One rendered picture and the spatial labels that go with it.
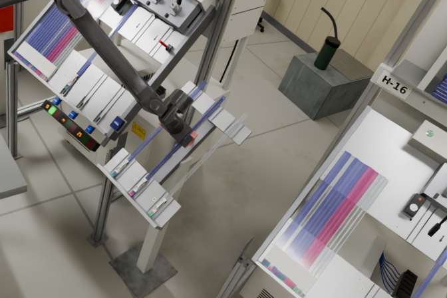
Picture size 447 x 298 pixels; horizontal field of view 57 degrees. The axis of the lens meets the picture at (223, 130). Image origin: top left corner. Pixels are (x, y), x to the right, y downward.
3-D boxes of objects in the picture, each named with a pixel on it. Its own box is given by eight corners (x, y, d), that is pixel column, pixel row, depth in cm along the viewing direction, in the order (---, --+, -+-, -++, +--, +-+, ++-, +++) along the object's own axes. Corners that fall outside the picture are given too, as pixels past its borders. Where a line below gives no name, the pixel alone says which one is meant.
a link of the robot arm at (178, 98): (140, 103, 136) (147, 106, 128) (162, 76, 137) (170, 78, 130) (167, 126, 141) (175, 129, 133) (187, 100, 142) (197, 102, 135)
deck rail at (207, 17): (115, 141, 175) (108, 138, 169) (112, 138, 176) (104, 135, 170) (217, 13, 181) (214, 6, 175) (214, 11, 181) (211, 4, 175)
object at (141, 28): (167, 69, 179) (163, 64, 174) (69, -1, 199) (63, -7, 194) (214, 11, 181) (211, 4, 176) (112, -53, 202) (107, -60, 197)
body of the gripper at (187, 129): (173, 112, 147) (167, 105, 140) (193, 130, 143) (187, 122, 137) (161, 126, 146) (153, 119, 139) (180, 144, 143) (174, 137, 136)
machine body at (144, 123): (134, 209, 236) (156, 128, 199) (56, 139, 258) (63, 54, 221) (202, 161, 284) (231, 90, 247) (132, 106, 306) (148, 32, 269)
